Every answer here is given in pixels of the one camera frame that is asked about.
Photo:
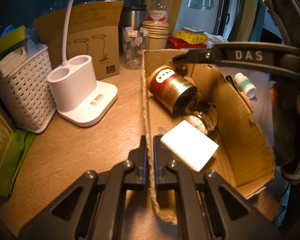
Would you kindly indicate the steel thermos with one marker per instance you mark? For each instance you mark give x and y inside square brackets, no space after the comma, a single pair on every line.
[132,17]

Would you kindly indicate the white woven plastic basket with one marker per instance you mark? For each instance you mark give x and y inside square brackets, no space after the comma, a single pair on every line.
[25,95]

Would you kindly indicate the yellow green sponge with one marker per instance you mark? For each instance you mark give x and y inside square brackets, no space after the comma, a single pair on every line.
[7,40]

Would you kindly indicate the white desk lamp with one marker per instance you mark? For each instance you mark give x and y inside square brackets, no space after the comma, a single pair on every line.
[77,85]

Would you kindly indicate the yellow wipes pack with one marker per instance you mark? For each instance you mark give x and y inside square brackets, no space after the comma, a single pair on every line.
[191,37]

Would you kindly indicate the cardboard box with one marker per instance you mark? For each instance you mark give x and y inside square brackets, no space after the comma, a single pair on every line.
[240,135]

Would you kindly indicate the small white device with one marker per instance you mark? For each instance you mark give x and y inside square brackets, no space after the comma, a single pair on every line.
[193,30]

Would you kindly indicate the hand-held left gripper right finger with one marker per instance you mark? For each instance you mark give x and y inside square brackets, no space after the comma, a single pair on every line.
[157,160]

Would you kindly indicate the black sliding door frame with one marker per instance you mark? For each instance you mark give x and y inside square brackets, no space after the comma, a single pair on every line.
[235,7]

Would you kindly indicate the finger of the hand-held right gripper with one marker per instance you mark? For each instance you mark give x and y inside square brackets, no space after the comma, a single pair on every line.
[287,17]
[227,55]

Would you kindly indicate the green pack of paper cups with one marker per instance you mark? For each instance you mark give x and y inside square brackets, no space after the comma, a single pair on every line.
[2,150]

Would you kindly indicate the white tissue pack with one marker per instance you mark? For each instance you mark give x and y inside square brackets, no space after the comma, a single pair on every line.
[216,39]

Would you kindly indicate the black pen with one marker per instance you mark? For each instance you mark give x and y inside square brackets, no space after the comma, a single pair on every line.
[232,82]

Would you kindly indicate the red tin can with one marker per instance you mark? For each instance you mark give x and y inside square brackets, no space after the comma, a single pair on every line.
[170,87]

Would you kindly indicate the brown lamp packaging box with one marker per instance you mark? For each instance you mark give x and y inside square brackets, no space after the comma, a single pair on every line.
[95,30]

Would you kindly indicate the person's right hand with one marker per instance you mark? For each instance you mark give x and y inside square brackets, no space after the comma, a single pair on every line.
[287,125]

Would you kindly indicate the small white medicine bottle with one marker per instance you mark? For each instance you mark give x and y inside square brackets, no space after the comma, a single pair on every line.
[245,85]

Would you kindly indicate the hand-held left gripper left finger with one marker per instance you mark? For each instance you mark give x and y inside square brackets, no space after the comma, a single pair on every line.
[143,160]

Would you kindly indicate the white charger block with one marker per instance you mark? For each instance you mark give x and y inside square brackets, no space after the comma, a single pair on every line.
[190,145]

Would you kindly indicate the stack of brown paper cups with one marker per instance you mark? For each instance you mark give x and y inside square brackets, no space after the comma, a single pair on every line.
[156,35]

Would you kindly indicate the floral glass cup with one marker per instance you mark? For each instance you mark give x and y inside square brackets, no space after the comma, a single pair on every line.
[134,50]

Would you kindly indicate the flat red box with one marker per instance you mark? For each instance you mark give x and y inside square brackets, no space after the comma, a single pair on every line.
[185,45]

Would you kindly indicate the plastic water bottle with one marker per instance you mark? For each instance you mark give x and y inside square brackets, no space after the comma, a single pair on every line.
[158,7]

